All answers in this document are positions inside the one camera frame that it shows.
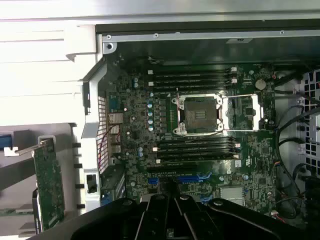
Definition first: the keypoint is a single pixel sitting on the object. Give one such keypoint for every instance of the long blue expansion slot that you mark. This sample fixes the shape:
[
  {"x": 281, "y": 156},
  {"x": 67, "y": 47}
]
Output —
[{"x": 192, "y": 178}]

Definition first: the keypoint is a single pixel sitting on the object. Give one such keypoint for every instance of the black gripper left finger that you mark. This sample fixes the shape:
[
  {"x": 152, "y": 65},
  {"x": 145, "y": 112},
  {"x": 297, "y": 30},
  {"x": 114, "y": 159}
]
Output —
[{"x": 120, "y": 220}]

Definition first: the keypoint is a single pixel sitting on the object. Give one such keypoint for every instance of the metal socket cover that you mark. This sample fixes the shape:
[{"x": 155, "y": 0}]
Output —
[{"x": 256, "y": 110}]

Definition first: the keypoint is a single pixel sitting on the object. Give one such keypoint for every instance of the green motherboard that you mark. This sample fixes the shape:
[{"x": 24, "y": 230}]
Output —
[{"x": 250, "y": 155}]

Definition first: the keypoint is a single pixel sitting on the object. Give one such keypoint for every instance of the silver finned chipset heatsink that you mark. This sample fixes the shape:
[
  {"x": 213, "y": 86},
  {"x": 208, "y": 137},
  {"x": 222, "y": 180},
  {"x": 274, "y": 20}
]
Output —
[{"x": 231, "y": 196}]

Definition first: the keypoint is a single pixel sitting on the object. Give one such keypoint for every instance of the CPU socket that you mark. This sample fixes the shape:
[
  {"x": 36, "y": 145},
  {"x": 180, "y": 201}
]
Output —
[{"x": 197, "y": 112}]

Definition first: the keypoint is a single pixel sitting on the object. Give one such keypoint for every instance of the round coin battery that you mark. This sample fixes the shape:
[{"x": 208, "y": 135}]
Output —
[{"x": 260, "y": 84}]

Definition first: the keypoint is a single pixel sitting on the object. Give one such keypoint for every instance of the thin socket locking lever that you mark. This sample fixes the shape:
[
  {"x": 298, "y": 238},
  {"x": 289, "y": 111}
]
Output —
[{"x": 178, "y": 105}]

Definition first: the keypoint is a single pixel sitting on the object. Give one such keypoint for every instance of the green RAM stick bare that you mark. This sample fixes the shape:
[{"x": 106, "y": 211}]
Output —
[{"x": 7, "y": 213}]

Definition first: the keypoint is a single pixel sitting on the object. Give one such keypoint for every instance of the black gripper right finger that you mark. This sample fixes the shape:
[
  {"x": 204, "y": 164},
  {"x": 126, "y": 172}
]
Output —
[{"x": 225, "y": 220}]

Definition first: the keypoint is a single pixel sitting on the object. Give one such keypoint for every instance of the black RAM slot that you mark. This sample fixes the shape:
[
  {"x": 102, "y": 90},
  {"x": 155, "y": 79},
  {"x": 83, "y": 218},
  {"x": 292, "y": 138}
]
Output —
[
  {"x": 197, "y": 147},
  {"x": 190, "y": 82},
  {"x": 190, "y": 76},
  {"x": 190, "y": 70},
  {"x": 190, "y": 88},
  {"x": 197, "y": 152},
  {"x": 197, "y": 142}
]

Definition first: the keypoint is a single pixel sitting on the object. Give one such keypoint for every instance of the open black PC case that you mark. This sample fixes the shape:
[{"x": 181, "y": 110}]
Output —
[{"x": 92, "y": 105}]

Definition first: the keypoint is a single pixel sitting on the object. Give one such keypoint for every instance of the blue tipped expansion slot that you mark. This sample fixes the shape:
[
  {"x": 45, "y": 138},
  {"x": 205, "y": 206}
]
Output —
[{"x": 206, "y": 198}]

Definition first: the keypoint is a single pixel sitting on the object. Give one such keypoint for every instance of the grey parts rack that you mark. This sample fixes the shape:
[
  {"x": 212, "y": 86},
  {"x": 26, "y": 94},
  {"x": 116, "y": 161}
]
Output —
[{"x": 15, "y": 200}]

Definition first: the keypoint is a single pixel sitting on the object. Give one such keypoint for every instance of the hard disk blue carrier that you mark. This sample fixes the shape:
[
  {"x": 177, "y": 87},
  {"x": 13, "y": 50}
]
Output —
[{"x": 5, "y": 145}]

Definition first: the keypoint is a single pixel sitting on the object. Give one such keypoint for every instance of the long black expansion slot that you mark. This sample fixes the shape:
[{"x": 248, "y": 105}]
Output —
[{"x": 172, "y": 168}]

